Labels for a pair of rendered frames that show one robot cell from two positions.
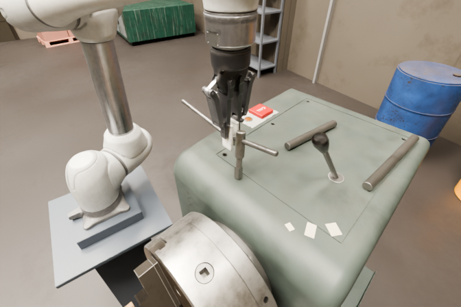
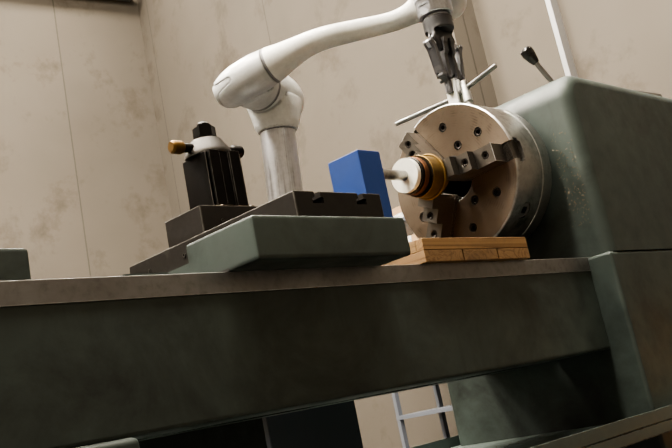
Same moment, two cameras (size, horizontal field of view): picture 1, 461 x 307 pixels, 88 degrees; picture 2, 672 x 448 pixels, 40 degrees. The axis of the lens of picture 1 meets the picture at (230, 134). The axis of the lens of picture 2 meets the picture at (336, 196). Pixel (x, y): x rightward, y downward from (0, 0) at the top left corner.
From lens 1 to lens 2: 199 cm
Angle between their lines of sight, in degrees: 50
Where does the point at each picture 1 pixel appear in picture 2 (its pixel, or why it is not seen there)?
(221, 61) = (433, 20)
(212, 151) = not seen: hidden behind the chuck
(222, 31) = not seen: outside the picture
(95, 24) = (288, 102)
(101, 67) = (285, 154)
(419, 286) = not seen: outside the picture
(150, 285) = (417, 139)
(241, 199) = not seen: hidden behind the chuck
